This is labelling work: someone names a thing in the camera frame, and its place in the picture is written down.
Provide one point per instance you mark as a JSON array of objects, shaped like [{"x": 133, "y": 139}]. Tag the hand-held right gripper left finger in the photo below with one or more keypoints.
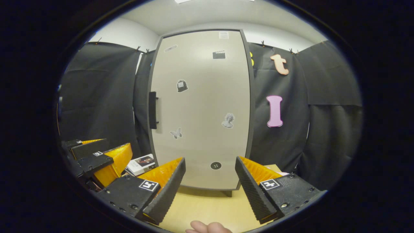
[{"x": 168, "y": 194}]

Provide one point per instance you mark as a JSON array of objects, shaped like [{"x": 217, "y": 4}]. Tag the ceiling light panel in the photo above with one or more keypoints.
[{"x": 182, "y": 1}]

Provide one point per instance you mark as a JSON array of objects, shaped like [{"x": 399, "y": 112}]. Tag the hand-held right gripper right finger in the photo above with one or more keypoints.
[{"x": 250, "y": 194}]

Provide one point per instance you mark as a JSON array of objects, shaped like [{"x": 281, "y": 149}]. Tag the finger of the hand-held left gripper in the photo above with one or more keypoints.
[
  {"x": 90, "y": 148},
  {"x": 97, "y": 161}
]

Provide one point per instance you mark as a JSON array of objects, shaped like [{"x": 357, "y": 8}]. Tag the beige cabinet door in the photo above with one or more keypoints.
[{"x": 200, "y": 97}]

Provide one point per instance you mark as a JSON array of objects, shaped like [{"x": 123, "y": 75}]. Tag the black backdrop cloth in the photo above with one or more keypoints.
[{"x": 323, "y": 129}]

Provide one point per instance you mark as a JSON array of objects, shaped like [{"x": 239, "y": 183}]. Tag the white book with portrait cover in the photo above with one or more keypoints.
[{"x": 139, "y": 165}]

